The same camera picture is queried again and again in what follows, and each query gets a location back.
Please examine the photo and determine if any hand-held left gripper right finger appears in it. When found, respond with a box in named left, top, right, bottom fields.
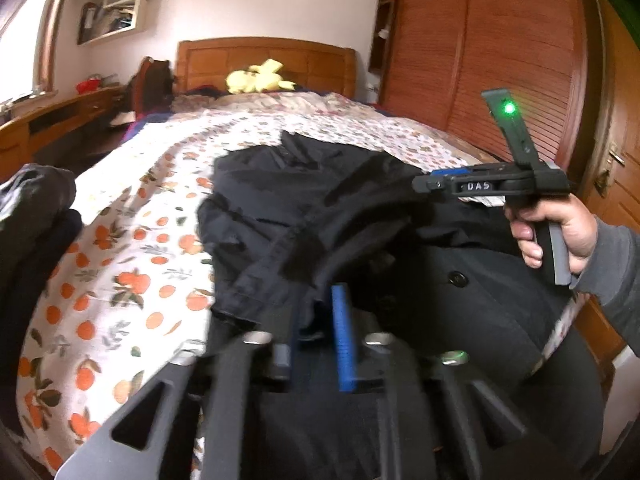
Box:
left=330, top=284, right=531, bottom=480

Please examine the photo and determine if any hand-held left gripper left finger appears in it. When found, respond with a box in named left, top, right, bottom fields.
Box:
left=54, top=330, right=301, bottom=480

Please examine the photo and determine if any black double-breasted coat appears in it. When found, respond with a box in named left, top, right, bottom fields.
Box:
left=196, top=130, right=608, bottom=480

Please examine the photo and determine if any person's right forearm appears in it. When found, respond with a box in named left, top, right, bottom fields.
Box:
left=570, top=215, right=640, bottom=343

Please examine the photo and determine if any pile of dark clothes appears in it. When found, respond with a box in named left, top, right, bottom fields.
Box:
left=0, top=164, right=83, bottom=411

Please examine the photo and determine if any person's right hand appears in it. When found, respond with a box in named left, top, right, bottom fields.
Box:
left=502, top=195, right=598, bottom=276

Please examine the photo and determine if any wooden door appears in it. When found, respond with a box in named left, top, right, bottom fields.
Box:
left=595, top=0, right=640, bottom=241

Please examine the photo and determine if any wooden louvered wardrobe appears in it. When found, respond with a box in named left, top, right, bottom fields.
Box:
left=369, top=0, right=608, bottom=176

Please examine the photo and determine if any bed with orange-print sheet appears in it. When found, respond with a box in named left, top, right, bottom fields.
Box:
left=15, top=107, right=471, bottom=480

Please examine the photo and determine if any floral quilt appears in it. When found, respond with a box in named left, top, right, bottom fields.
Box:
left=170, top=91, right=481, bottom=161

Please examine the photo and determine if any wooden bed headboard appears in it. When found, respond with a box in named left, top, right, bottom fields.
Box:
left=175, top=37, right=358, bottom=106

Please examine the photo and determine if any yellow plush toy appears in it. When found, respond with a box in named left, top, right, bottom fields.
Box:
left=225, top=59, right=296, bottom=95

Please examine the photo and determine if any black backpack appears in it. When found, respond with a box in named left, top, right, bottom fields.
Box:
left=122, top=57, right=176, bottom=116

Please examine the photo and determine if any wooden chair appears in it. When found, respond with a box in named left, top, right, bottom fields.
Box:
left=139, top=56, right=172, bottom=77

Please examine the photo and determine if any long wooden desk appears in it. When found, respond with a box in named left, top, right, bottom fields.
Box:
left=0, top=85, right=126, bottom=181

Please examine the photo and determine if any black file binder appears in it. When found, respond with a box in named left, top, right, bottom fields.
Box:
left=77, top=4, right=98, bottom=45

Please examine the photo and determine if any wooden framed window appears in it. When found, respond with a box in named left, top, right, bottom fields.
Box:
left=0, top=0, right=76, bottom=106

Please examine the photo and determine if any brass door handle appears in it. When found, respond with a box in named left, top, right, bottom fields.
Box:
left=592, top=145, right=626, bottom=196

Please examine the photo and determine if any white wall shelf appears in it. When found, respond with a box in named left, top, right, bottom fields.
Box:
left=75, top=0, right=148, bottom=46

